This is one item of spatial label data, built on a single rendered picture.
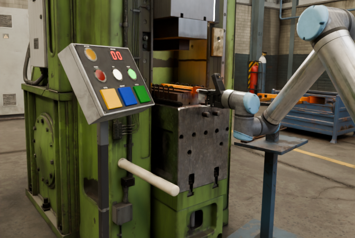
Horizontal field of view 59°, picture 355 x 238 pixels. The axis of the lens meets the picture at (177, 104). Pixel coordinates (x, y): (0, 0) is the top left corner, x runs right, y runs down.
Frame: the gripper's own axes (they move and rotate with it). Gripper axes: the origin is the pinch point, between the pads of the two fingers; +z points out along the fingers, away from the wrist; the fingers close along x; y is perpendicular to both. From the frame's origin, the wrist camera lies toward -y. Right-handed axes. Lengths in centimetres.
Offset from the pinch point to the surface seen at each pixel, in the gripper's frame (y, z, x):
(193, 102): 7.3, 2.8, -1.4
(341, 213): 99, -28, 132
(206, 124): 18.5, -3.7, 3.2
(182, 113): 11.5, -3.4, -13.7
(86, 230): 90, 46, -44
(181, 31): -29.5, 4.2, -10.2
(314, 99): 5, -30, 65
